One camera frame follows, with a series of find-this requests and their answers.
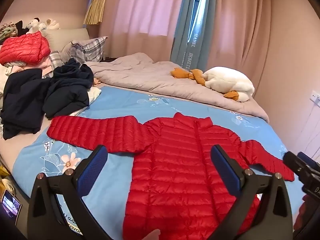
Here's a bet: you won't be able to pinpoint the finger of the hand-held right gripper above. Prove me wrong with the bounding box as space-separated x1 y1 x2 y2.
283 151 313 180

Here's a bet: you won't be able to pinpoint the red down jacket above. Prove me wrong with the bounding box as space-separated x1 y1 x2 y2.
47 112 295 240
0 31 51 66

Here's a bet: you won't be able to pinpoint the grey plaid pillow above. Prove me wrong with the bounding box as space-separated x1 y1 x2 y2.
41 50 63 78
69 36 108 63

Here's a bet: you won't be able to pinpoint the person's left hand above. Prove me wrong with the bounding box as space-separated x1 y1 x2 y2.
139 228 161 240

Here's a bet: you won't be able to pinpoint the folded red down jacket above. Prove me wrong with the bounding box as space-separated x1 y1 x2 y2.
0 31 51 66

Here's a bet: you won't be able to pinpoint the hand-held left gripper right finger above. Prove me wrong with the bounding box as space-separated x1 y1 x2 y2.
211 144 293 240

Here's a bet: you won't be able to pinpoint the beige headboard cushion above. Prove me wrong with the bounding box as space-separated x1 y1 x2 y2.
42 27 90 53

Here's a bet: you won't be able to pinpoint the yellow fringed cloth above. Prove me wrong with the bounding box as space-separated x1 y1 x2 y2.
83 0 106 26

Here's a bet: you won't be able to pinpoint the pink folded clothes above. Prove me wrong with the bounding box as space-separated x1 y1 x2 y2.
0 59 54 77

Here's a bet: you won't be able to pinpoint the blue floral bed sheet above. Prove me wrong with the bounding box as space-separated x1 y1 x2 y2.
12 86 300 240

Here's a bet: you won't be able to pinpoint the white cloth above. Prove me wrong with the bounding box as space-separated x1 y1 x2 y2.
86 87 102 104

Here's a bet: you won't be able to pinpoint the person's right hand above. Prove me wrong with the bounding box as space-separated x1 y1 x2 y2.
293 194 312 231

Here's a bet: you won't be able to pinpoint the white wall socket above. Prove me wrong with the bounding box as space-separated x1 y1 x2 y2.
310 89 320 106

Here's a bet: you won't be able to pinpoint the white goose plush toy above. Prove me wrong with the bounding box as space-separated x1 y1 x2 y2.
170 66 255 103

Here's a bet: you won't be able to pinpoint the grey quilt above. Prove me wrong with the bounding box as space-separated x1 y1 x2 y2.
84 52 270 123

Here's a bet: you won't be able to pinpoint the pink curtain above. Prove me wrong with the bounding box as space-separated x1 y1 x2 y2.
99 0 188 64
200 0 283 100

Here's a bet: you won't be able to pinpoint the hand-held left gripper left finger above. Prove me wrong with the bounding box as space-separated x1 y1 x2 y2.
27 145 112 240

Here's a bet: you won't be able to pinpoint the smartphone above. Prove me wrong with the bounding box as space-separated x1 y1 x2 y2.
1 189 22 226

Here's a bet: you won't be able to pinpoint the white bear plush toy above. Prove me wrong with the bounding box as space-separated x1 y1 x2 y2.
26 17 42 34

